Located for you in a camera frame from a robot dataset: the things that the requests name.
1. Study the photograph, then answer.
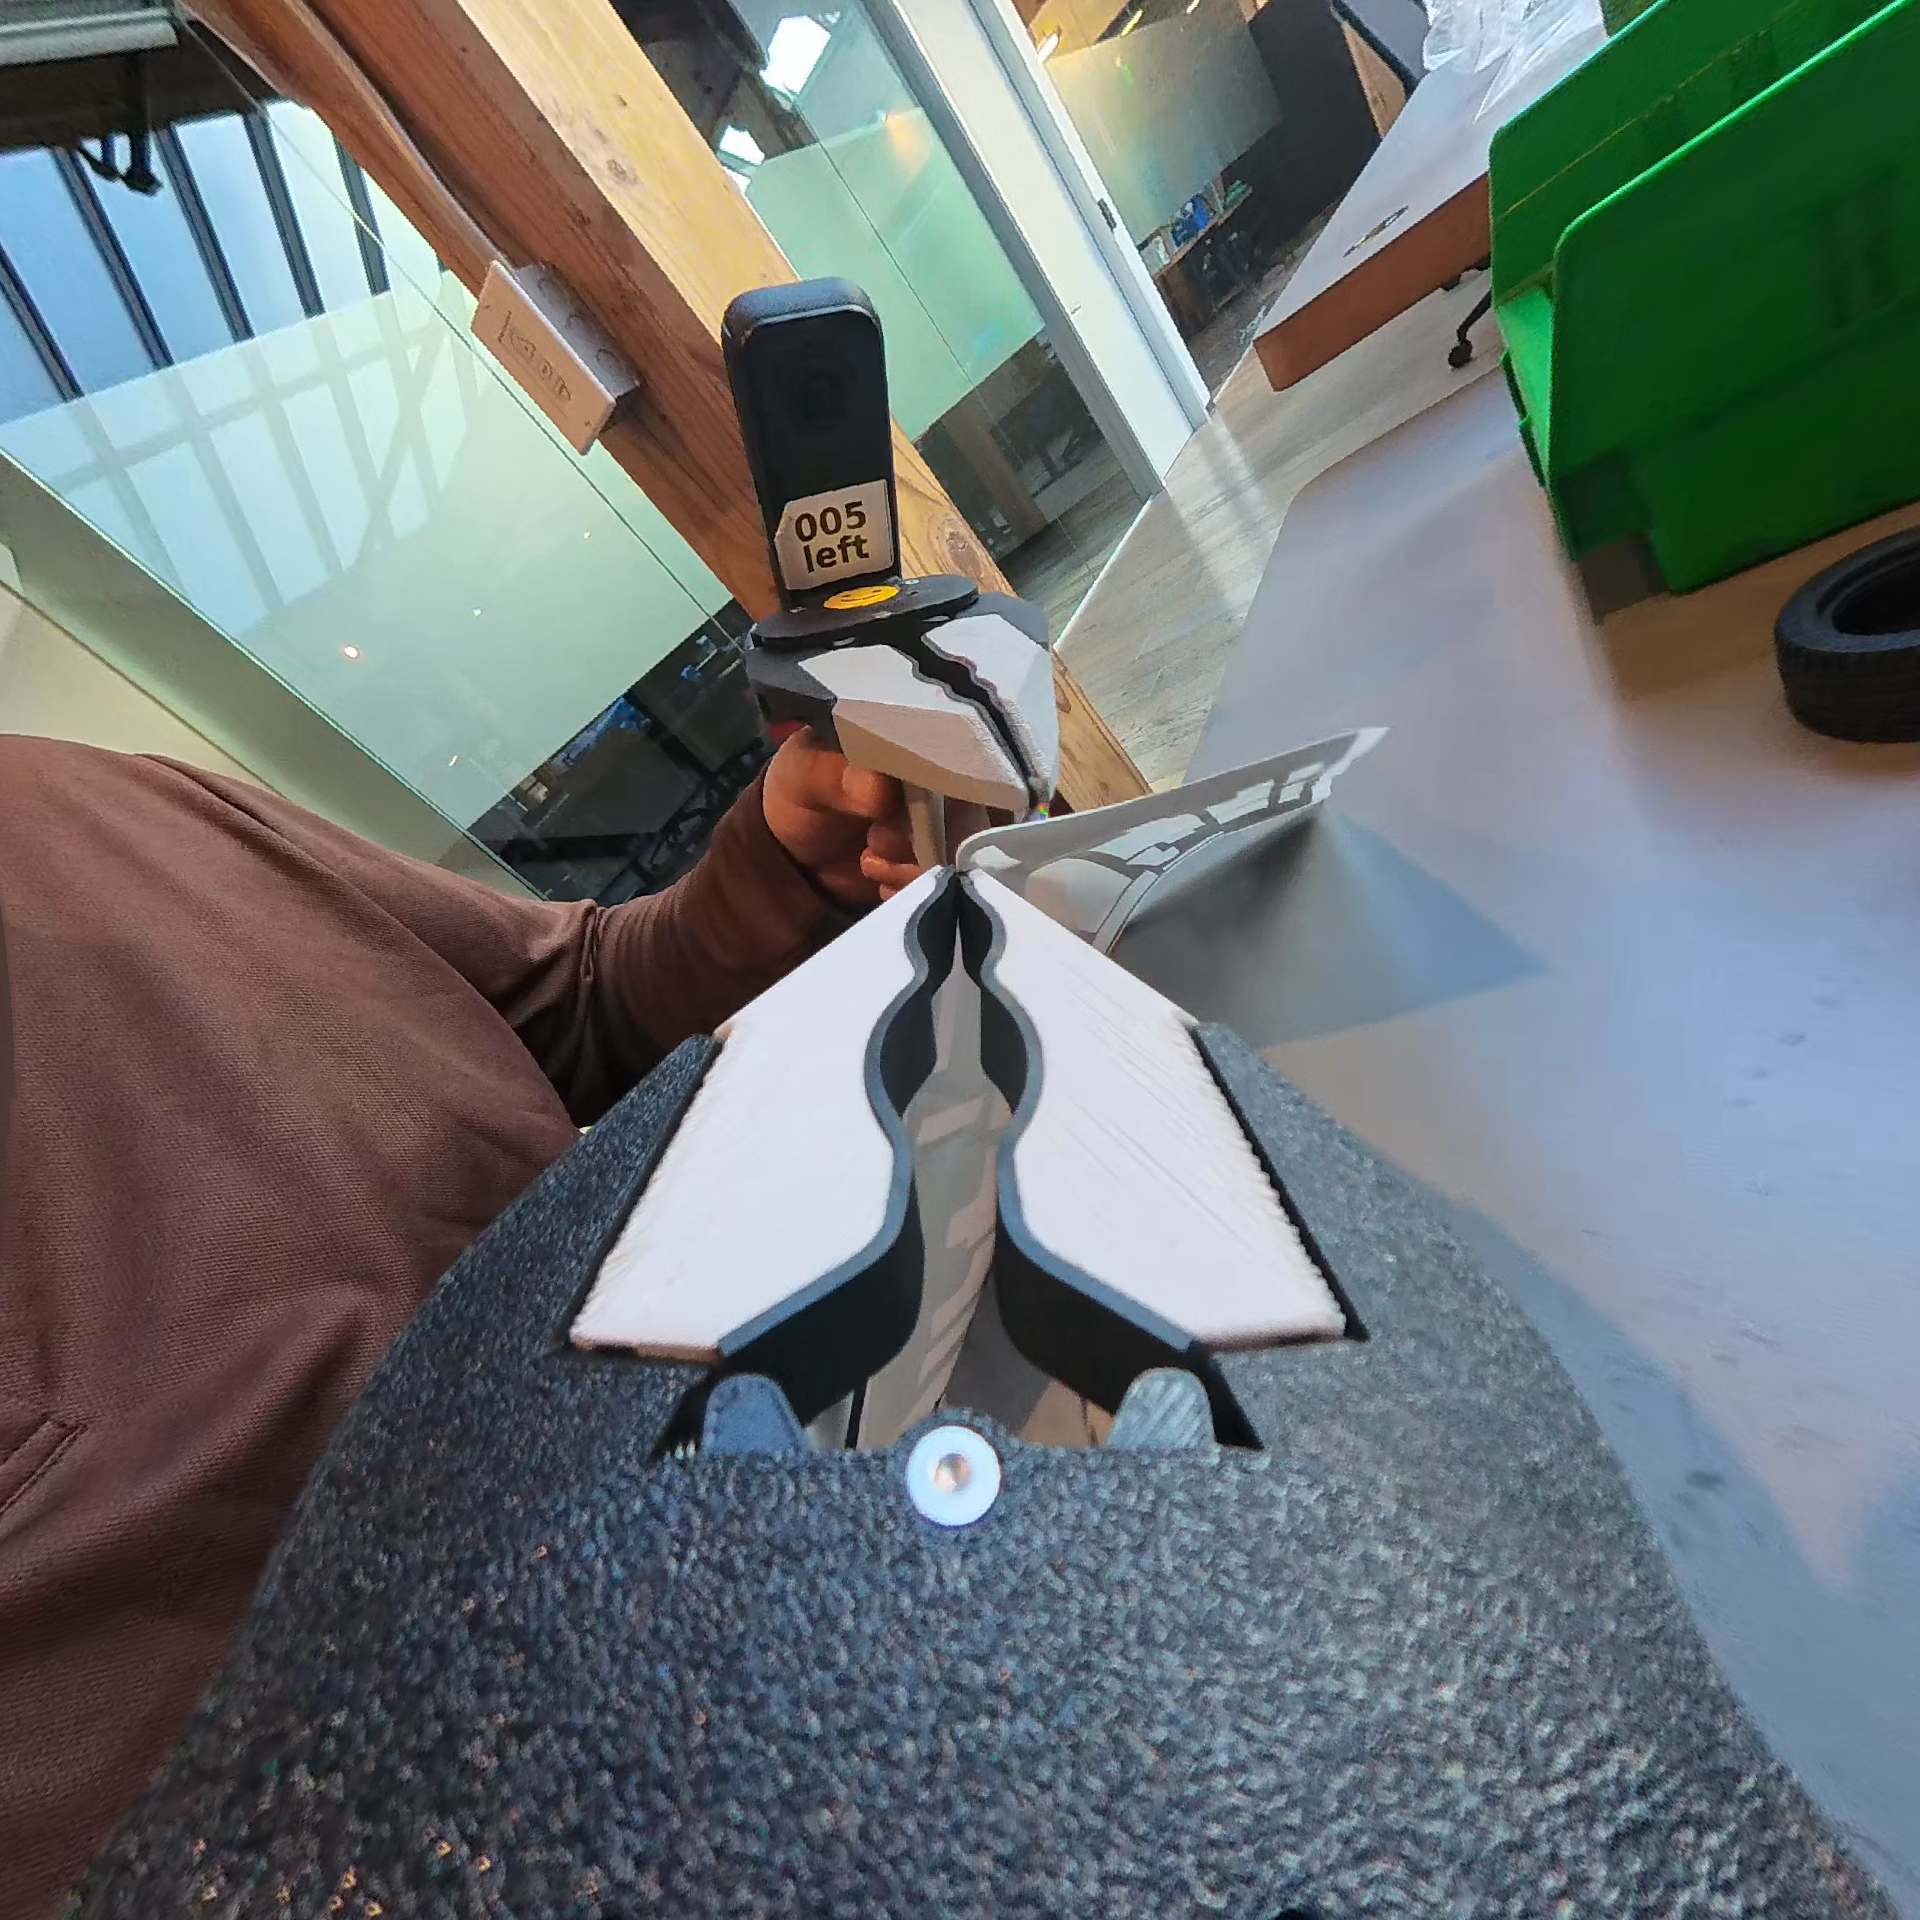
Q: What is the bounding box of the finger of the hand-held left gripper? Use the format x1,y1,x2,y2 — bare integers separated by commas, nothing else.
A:
824,643,1041,815
919,596,1063,805

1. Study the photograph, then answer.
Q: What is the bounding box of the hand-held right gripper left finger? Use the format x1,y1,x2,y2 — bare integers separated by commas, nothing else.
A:
567,866,963,1366

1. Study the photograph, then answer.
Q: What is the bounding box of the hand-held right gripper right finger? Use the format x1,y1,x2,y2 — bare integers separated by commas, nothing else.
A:
961,866,1353,1356

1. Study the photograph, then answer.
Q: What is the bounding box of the holographic sticker sheet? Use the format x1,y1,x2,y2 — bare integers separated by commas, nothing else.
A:
856,727,1391,1455

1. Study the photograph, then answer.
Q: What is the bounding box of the person's left forearm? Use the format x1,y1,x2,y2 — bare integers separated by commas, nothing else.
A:
496,808,904,1119

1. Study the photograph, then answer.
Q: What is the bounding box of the grey desk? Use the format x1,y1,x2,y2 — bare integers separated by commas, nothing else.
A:
1111,359,1920,1893

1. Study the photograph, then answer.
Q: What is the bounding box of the person's left hand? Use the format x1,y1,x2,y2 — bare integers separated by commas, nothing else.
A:
762,736,952,912

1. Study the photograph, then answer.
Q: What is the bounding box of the grey socket box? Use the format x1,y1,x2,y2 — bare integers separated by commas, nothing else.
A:
469,262,641,452

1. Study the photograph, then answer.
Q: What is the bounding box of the neighbouring grey table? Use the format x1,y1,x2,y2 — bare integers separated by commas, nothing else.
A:
1253,0,1607,394

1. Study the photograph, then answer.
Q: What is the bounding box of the clear plastic bag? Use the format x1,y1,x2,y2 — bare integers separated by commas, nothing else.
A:
1417,0,1607,69

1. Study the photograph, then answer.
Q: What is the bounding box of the green plastic bin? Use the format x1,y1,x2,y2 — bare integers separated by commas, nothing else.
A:
1488,0,1920,594

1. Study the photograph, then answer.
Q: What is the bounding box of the black toy tyre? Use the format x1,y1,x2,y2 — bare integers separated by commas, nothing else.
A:
1774,525,1920,744

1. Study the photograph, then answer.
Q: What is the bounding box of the wooden post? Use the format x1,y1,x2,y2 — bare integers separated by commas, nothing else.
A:
182,0,1158,812

